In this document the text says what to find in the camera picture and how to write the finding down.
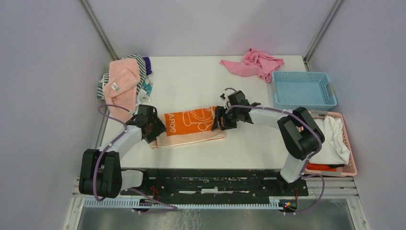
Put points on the pink plastic basket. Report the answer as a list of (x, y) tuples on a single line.
[(343, 170)]

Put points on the blue plastic basket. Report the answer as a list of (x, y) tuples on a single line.
[(311, 90)]

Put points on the light pink towel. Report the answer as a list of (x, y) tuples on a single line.
[(120, 91)]

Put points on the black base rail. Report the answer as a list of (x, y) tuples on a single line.
[(218, 187)]

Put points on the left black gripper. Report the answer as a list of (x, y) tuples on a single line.
[(160, 127)]

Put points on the purple cloth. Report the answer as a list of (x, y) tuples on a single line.
[(148, 65)]

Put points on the striped cloth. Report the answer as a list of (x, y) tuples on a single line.
[(106, 75)]

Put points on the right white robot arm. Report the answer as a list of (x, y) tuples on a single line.
[(301, 135)]

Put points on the white slotted cable duct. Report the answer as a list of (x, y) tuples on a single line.
[(138, 202)]

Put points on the orange cartoon towel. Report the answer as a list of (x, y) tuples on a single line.
[(187, 127)]

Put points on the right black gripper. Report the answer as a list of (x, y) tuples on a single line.
[(220, 111)]

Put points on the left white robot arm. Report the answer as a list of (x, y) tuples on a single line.
[(101, 174)]

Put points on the teal patterned cloth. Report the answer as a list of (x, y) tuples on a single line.
[(143, 95)]

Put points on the orange cloth in basket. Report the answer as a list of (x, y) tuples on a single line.
[(322, 167)]

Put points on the pink crumpled towel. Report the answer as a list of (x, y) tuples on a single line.
[(254, 63)]

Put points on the white cloth in basket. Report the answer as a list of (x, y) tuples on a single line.
[(334, 151)]

